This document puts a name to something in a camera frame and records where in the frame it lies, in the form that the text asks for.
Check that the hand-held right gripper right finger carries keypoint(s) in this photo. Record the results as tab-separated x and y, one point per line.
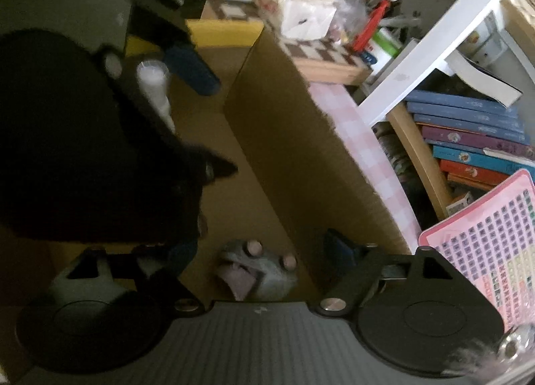
340	249

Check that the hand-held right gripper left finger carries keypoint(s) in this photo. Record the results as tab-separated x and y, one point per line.
184	252

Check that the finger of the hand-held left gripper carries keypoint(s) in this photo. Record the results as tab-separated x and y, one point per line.
192	69

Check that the white spray bottle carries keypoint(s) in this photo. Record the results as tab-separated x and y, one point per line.
154	84

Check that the small grey capped bottle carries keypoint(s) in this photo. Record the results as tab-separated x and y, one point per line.
259	272

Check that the brown cardboard box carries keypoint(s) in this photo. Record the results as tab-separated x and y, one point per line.
292	138

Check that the green and white container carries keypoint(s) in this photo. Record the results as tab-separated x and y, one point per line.
386	48

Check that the pink checked tablecloth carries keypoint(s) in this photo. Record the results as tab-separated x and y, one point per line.
368	151

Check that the wooden shelf board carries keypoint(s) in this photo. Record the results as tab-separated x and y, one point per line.
422	163

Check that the small printed carton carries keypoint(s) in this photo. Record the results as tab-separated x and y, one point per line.
459	206

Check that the wooden chessboard box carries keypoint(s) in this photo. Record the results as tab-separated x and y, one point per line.
330	61

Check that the pink button learning board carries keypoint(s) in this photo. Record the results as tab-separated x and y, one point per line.
489	243

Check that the stack of flat books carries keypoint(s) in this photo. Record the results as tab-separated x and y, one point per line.
464	134

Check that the clear plastic bag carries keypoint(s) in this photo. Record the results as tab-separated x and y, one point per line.
351	2

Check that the red glue bottle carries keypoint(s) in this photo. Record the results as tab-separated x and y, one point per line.
370	25

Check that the white thick book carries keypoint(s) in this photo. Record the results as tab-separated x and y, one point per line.
485	79

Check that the white shelf frame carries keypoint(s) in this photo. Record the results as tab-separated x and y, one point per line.
455	29

